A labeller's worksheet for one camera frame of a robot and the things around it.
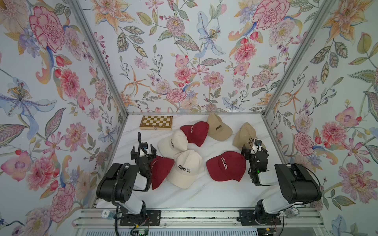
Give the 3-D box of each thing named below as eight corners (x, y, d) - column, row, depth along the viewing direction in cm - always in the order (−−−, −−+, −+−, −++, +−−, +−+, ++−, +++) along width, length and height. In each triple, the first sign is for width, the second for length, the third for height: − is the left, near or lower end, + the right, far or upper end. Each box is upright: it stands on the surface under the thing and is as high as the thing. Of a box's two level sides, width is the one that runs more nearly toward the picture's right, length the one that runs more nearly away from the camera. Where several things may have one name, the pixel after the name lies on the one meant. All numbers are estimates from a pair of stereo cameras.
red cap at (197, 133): (192, 149, 102) (193, 142, 95) (183, 133, 110) (183, 126, 104) (213, 140, 107) (214, 133, 100) (202, 125, 115) (203, 118, 108)
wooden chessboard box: (140, 130, 113) (139, 127, 110) (143, 118, 122) (142, 114, 119) (171, 130, 113) (171, 127, 110) (173, 118, 122) (172, 114, 119)
